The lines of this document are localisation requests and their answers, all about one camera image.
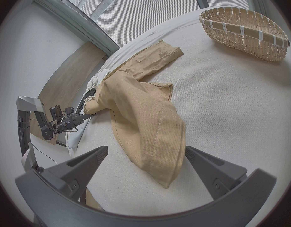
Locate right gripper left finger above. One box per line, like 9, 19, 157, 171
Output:
44, 146, 109, 202

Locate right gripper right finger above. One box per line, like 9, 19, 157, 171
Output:
184, 146, 248, 201

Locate tan shorts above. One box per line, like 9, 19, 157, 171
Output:
85, 39, 186, 189

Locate pale blue garment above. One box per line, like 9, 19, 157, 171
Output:
66, 114, 97, 156

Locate black garment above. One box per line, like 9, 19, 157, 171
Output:
75, 87, 99, 116

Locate bed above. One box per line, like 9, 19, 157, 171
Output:
30, 6, 291, 218

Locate round woven basket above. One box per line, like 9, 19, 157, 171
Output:
199, 7, 290, 62

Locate window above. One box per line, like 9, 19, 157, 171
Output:
47, 0, 262, 49

